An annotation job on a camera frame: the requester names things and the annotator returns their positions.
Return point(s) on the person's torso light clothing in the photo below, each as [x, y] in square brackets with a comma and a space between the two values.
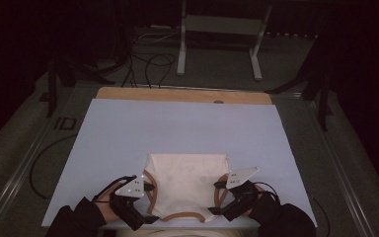
[177, 233]

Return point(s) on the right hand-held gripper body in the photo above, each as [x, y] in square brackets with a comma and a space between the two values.
[240, 176]

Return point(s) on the light blue mat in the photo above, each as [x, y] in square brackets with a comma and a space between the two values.
[144, 131]

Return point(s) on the person's right hand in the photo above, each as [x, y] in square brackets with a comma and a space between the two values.
[266, 205]

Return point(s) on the grey metal rail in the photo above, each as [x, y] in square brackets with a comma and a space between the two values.
[339, 164]
[23, 164]

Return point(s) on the white metal stand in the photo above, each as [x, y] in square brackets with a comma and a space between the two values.
[223, 24]

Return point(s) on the cream baby bodysuit brown trim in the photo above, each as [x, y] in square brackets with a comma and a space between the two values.
[186, 184]

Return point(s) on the black metal stand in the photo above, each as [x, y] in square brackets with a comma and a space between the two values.
[52, 85]
[322, 98]

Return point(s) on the person's left hand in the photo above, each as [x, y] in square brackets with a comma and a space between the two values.
[105, 204]

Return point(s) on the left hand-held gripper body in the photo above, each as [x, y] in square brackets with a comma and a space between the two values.
[131, 189]

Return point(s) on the wooden table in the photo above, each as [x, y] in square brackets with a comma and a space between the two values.
[144, 94]

